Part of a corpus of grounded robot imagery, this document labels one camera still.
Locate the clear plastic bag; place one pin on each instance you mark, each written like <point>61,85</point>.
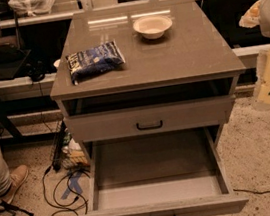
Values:
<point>31,7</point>

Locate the wire basket with items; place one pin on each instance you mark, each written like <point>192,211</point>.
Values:
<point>66,153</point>

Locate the white bowl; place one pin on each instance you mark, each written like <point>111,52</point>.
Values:
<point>152,27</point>

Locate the top drawer with black handle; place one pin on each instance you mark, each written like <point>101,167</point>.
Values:
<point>150,119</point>

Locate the black tripod leg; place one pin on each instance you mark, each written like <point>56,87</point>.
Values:
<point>13,209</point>

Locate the black headphones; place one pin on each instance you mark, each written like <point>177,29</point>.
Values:
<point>36,71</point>

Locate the blue chip bag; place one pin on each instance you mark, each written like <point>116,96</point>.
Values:
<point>94,61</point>

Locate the grey drawer cabinet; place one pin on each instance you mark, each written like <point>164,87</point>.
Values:
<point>191,61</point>

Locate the tan shoe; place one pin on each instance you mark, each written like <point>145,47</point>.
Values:
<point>11,182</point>

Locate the black bag on shelf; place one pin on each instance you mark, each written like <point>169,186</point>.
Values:
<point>1,44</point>

